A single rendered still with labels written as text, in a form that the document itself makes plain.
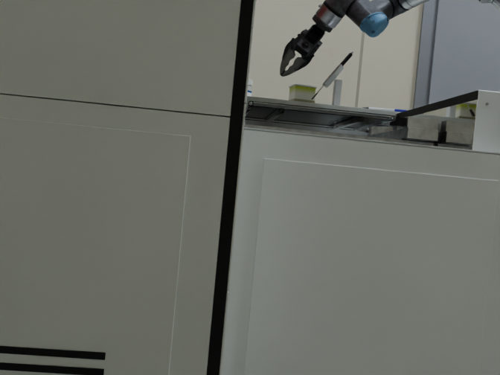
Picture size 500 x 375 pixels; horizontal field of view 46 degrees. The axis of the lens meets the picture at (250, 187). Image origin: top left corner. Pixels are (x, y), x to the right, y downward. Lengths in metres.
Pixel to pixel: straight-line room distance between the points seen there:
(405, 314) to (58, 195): 0.75
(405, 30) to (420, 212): 2.16
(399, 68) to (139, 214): 2.48
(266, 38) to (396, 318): 2.25
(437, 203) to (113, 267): 0.68
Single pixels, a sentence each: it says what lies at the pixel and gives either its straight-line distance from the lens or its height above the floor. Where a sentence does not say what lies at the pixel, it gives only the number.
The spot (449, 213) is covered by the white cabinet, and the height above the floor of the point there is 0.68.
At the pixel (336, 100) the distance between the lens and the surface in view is 1.91.
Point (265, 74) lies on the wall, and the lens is 3.28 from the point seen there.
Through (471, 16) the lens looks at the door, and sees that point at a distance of 3.42.
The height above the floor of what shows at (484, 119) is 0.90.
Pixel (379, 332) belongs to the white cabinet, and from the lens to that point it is 1.32.
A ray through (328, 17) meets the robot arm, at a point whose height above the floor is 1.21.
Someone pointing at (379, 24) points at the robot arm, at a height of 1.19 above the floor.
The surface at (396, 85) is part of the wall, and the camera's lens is 3.32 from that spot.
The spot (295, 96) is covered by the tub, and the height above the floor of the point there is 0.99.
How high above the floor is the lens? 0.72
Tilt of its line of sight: 1 degrees down
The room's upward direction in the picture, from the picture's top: 5 degrees clockwise
